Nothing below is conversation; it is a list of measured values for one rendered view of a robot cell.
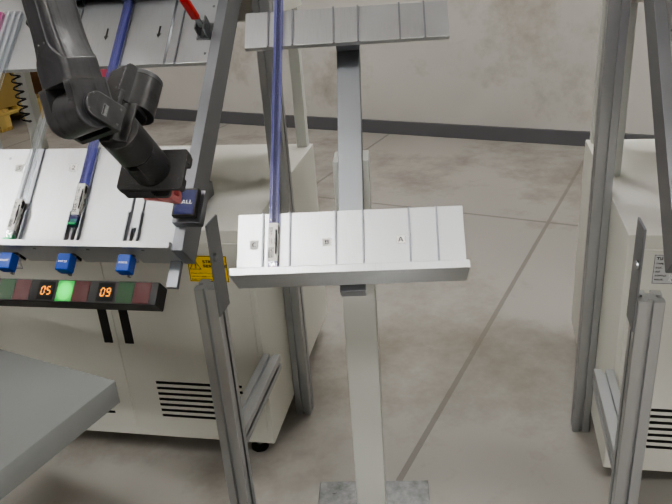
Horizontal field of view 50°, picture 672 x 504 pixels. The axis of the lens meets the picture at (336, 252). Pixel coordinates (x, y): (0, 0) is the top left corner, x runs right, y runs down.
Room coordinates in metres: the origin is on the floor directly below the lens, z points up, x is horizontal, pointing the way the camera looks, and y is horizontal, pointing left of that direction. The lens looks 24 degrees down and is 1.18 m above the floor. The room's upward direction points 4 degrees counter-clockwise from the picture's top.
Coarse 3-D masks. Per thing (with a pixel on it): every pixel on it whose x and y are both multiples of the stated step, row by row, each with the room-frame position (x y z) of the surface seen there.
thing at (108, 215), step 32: (0, 160) 1.29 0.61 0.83; (64, 160) 1.26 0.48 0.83; (96, 160) 1.24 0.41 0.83; (0, 192) 1.24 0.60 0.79; (32, 192) 1.22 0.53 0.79; (64, 192) 1.21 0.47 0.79; (96, 192) 1.20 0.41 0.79; (0, 224) 1.19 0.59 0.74; (32, 224) 1.18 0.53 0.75; (64, 224) 1.16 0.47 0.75; (96, 224) 1.15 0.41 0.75; (128, 224) 1.14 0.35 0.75; (160, 224) 1.13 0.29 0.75
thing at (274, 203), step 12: (276, 0) 1.28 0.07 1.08; (276, 12) 1.26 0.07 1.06; (276, 24) 1.24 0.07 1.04; (276, 36) 1.23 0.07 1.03; (276, 48) 1.21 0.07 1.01; (276, 60) 1.19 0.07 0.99; (276, 72) 1.18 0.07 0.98; (276, 84) 1.16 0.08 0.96; (276, 96) 1.15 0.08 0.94; (276, 108) 1.13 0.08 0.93; (276, 120) 1.12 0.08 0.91; (276, 132) 1.10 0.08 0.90; (276, 144) 1.09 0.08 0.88; (276, 156) 1.07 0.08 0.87; (276, 168) 1.06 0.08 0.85; (276, 180) 1.05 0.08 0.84; (276, 192) 1.03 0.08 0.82; (276, 204) 1.02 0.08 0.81; (276, 216) 1.00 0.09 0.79; (276, 264) 0.95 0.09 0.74
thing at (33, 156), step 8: (40, 120) 1.32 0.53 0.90; (40, 128) 1.31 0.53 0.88; (40, 136) 1.29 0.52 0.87; (32, 144) 1.28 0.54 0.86; (40, 144) 1.29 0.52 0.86; (32, 152) 1.27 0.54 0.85; (32, 160) 1.26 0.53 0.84; (32, 168) 1.25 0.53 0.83; (24, 176) 1.24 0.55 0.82; (32, 176) 1.24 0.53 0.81; (24, 184) 1.22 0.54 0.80; (24, 192) 1.21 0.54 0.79; (8, 232) 1.16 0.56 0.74; (16, 232) 1.17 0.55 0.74
